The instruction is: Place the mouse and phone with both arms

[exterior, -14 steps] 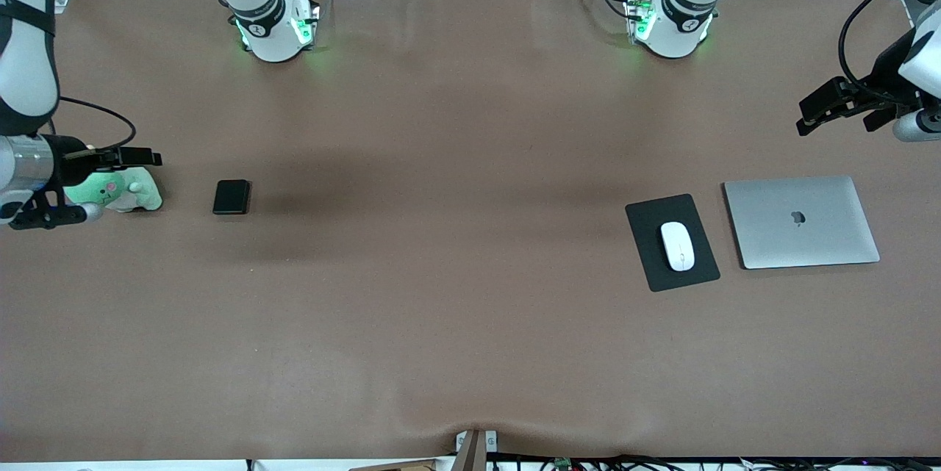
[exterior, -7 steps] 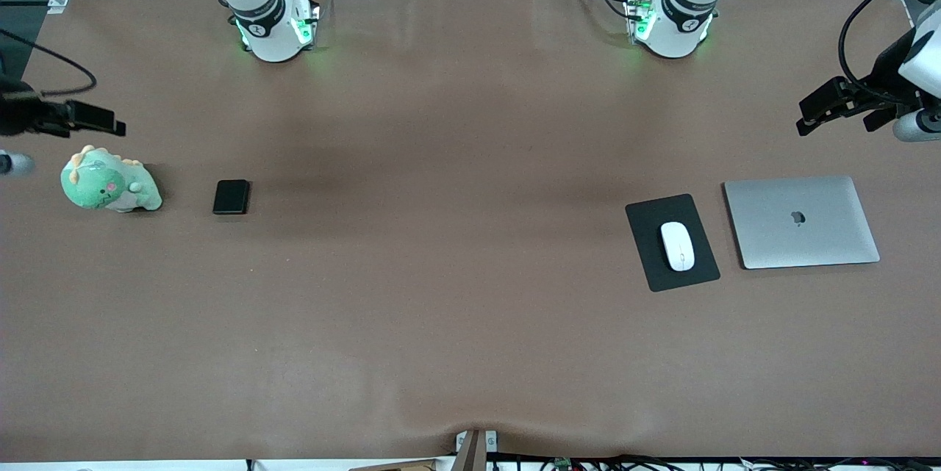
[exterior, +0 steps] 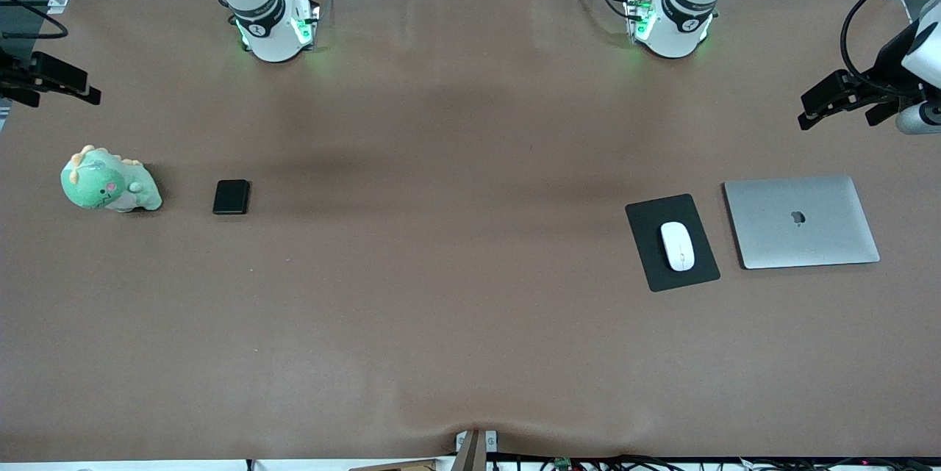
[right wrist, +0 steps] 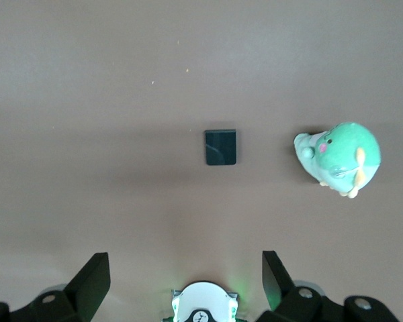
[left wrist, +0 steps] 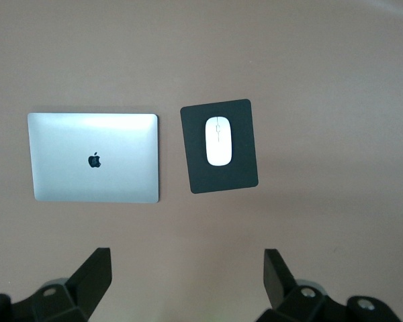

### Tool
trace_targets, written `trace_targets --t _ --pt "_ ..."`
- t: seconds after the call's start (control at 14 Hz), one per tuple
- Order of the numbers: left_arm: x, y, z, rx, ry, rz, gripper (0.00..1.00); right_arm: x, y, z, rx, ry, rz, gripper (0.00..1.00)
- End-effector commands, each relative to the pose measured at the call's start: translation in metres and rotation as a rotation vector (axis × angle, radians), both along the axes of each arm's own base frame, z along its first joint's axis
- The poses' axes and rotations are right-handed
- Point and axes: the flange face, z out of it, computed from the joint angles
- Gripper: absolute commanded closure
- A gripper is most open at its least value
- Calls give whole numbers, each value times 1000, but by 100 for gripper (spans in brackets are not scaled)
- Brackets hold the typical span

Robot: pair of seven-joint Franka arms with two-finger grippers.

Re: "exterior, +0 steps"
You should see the black phone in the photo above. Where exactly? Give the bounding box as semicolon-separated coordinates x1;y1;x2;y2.
212;179;251;216

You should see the white computer mouse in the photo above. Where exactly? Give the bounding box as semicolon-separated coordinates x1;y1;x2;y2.
659;221;696;273

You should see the black mouse pad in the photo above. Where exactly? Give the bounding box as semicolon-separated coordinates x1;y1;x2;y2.
625;194;721;292

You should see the green dinosaur plush toy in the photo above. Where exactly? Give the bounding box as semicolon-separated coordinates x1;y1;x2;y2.
60;145;163;213

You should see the silver laptop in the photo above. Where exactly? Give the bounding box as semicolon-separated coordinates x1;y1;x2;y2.
723;176;881;270

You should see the metal camera bracket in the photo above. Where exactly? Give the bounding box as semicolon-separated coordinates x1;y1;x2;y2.
455;429;498;471

